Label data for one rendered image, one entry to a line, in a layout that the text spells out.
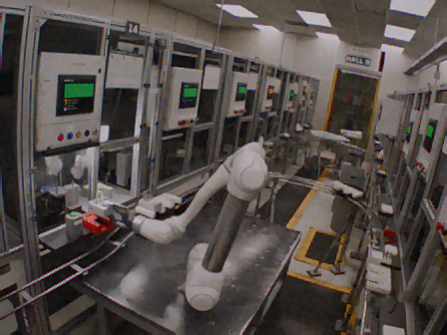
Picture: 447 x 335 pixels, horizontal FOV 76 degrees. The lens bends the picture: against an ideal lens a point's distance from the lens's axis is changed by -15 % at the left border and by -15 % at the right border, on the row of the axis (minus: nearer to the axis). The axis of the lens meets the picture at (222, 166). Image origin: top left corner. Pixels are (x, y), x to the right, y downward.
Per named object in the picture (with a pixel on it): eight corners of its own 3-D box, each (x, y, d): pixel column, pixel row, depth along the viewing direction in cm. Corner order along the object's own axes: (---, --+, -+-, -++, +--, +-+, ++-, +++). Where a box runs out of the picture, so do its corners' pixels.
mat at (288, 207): (277, 252, 361) (277, 251, 360) (229, 236, 382) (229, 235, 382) (334, 160, 879) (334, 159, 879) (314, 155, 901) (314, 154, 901)
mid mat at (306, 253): (341, 273, 330) (341, 272, 329) (292, 259, 350) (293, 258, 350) (348, 237, 418) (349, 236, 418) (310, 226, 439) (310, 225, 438)
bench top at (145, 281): (225, 361, 131) (227, 356, 130) (59, 271, 170) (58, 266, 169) (301, 236, 264) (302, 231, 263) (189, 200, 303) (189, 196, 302)
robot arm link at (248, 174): (213, 292, 164) (214, 321, 143) (182, 284, 162) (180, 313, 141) (269, 155, 145) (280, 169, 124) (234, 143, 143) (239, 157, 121)
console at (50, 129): (40, 153, 139) (44, 52, 127) (10, 141, 150) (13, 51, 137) (102, 141, 177) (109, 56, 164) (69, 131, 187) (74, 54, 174)
